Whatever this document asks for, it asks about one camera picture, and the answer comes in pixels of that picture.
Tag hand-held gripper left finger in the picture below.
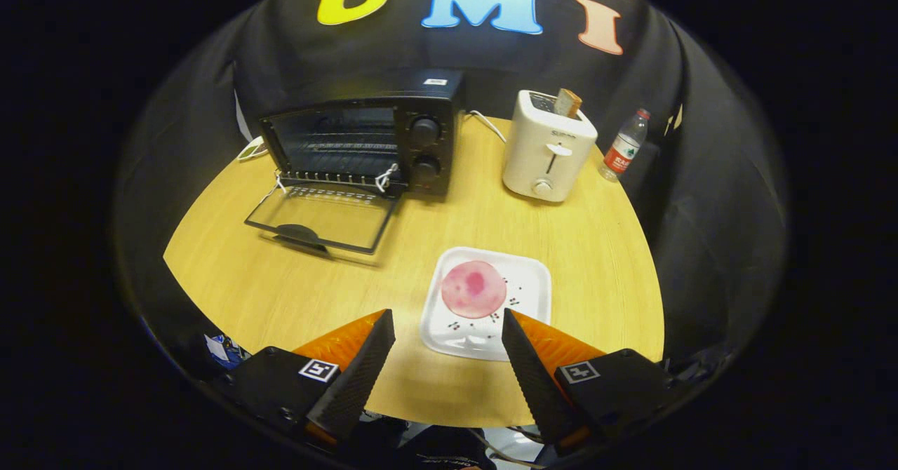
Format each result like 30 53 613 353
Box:
210 309 397 450

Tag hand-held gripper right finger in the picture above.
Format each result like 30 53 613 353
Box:
501 308 674 457

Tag white square plate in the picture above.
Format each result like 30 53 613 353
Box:
420 247 552 362

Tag pink ham slice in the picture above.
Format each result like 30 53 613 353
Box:
441 260 507 319

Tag black toaster oven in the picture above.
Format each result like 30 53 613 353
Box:
244 69 465 255

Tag white pop-up toaster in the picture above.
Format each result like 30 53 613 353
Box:
502 90 598 203

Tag person's dark clothing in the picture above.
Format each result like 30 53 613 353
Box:
365 414 502 470

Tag blue printed packet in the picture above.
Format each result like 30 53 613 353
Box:
205 333 248 371

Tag clear bottle red label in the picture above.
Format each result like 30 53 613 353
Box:
600 109 651 182

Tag brown bread slice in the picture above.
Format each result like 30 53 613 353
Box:
554 88 583 119

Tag white toaster cable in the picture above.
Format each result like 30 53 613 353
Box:
464 110 507 144

